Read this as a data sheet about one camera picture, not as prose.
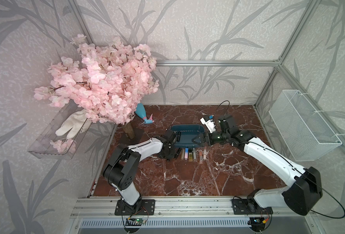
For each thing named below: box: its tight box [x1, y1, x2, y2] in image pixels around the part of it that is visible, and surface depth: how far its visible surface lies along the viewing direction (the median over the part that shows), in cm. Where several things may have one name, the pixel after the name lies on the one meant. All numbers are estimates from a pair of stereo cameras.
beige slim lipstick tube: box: [180, 148, 186, 160], surface depth 93 cm
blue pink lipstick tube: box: [184, 147, 189, 161], surface depth 93 cm
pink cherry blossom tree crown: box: [33, 33, 159, 125], surface depth 60 cm
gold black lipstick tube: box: [188, 147, 193, 162], surface depth 93 cm
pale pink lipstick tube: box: [203, 146, 207, 160], surface depth 93 cm
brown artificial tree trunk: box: [122, 122, 135, 140], surface depth 96 cm
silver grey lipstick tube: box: [192, 147, 197, 160], surface depth 93 cm
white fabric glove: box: [55, 109, 92, 140], surface depth 67 cm
